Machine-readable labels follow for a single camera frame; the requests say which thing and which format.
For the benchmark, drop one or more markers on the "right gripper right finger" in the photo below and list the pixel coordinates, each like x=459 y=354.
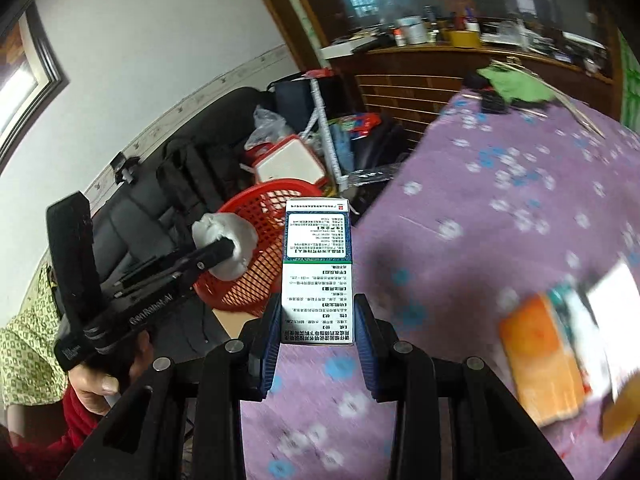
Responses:
x=453 y=420

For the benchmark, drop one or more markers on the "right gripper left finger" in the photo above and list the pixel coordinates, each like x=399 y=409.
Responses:
x=199 y=401

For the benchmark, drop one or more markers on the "orange packet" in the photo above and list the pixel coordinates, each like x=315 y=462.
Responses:
x=543 y=365

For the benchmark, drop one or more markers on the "white tissue wad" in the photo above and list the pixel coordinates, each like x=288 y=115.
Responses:
x=234 y=236

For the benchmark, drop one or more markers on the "white long paper box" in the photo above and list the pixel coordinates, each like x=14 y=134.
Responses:
x=605 y=326

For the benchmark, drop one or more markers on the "green white medicine box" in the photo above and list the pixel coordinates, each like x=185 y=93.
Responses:
x=316 y=294

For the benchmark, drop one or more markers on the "person's left hand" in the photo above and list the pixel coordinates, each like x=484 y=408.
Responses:
x=92 y=387

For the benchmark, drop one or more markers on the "black leather sofa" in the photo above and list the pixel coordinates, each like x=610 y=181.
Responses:
x=139 y=221

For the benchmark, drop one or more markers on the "red plastic mesh basket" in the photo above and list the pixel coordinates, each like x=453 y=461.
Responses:
x=263 y=205

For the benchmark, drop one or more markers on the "black backpack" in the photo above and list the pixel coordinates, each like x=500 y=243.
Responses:
x=189 y=183

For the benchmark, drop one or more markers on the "purple floral tablecloth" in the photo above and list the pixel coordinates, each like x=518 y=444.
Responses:
x=487 y=210

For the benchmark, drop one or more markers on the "white red-rimmed tray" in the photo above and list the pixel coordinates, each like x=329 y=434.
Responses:
x=290 y=158

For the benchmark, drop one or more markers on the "clear plastic bag on sofa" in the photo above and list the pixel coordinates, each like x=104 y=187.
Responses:
x=270 y=128

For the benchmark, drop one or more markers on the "dark blue shopping bag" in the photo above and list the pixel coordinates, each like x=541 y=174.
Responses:
x=294 y=101

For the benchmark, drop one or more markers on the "bundle of wooden sticks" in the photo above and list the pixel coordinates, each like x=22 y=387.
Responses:
x=563 y=98

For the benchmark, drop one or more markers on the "green cloth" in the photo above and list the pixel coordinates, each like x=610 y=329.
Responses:
x=514 y=85

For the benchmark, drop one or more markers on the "wooden cabinet counter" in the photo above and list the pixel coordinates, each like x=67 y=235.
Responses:
x=413 y=84

